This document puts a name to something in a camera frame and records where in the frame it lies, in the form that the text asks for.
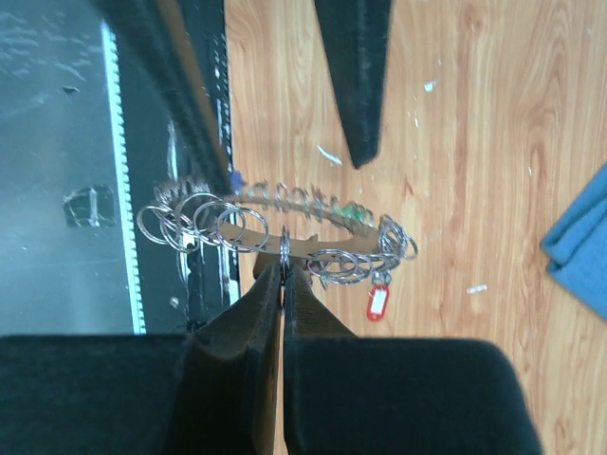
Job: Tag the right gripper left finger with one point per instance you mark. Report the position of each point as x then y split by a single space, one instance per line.
209 392

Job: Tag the folded blue cloth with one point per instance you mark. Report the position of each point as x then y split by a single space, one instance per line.
576 246

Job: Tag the green key tag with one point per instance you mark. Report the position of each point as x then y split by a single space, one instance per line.
355 212

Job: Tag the metal disc with keyrings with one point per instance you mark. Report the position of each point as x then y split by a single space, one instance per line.
290 225

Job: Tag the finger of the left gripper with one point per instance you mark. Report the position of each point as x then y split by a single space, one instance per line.
157 33
355 37

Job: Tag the blue key tag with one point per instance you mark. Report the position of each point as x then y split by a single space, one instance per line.
237 181

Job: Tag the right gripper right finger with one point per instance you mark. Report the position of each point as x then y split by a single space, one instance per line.
345 394

